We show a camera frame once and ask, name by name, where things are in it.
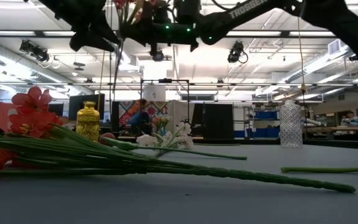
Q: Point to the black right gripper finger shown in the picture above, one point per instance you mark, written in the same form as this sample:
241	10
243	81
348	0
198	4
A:
135	34

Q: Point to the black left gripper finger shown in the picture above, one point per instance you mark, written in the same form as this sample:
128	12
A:
106	31
89	40

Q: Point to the white artificial flower bunch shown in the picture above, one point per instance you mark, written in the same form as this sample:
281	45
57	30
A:
146	140

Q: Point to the red tulip with green stem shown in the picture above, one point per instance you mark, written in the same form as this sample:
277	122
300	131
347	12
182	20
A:
126	145

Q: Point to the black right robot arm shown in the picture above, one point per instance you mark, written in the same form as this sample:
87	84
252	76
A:
244	12

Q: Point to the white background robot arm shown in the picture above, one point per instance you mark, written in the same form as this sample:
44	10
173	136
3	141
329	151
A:
311	121

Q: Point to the yellow glass vase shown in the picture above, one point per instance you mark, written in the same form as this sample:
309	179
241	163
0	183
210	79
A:
88	123

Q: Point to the clear cut-glass vase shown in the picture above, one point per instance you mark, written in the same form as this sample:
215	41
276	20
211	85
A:
291	124

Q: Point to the white hanging box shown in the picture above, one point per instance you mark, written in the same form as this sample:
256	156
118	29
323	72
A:
154	93

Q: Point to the black computer monitor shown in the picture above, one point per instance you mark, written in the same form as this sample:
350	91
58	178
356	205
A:
71	109

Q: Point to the colourful patterned panel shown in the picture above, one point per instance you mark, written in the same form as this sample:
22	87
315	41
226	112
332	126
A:
158	109

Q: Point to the person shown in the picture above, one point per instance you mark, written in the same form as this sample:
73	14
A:
350	115
140	119

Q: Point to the background flower bouquet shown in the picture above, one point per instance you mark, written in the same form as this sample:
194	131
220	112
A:
162	121

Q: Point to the black partition panel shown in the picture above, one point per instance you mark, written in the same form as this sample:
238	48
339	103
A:
213	121

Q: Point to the small blue storage bin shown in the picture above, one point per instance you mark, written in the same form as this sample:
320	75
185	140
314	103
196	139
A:
266	115

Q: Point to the wide blue storage bin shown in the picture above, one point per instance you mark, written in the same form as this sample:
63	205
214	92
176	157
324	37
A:
259	132

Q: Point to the white ceiling air vent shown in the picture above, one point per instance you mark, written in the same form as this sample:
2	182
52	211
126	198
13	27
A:
334	46

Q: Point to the wooden background table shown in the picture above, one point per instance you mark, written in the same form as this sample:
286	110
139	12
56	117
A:
337	129

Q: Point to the black ceiling-mounted camera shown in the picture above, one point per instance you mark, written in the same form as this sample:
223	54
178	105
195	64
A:
158	56
236	51
30	46

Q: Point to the overhead light bar rail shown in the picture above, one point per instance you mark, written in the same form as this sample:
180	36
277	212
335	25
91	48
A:
39	33

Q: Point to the thin black station frame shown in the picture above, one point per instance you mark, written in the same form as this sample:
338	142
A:
165	80

